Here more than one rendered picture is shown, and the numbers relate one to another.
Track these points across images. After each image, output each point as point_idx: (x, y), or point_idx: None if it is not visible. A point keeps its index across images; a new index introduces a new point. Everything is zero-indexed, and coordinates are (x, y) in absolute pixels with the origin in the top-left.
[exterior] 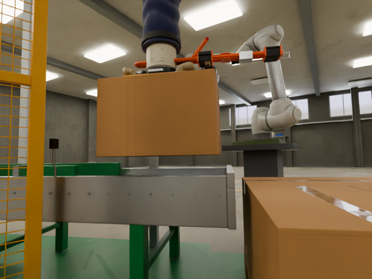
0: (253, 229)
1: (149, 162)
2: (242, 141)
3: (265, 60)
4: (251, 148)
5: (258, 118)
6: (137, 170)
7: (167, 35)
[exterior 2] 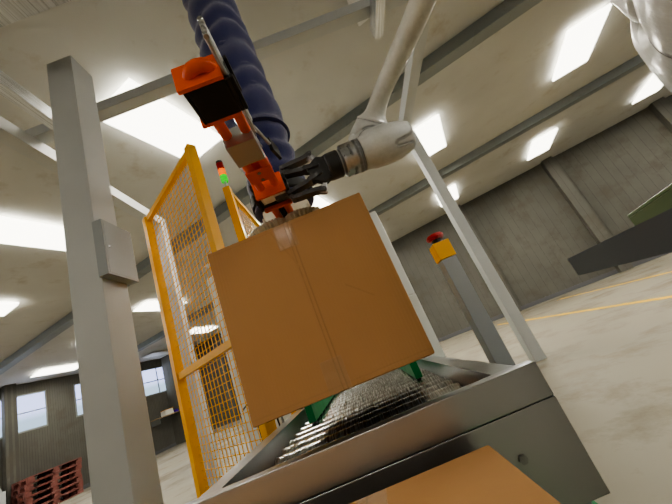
0: None
1: (475, 335)
2: (648, 203)
3: (230, 114)
4: (615, 255)
5: (646, 56)
6: (437, 365)
7: (252, 203)
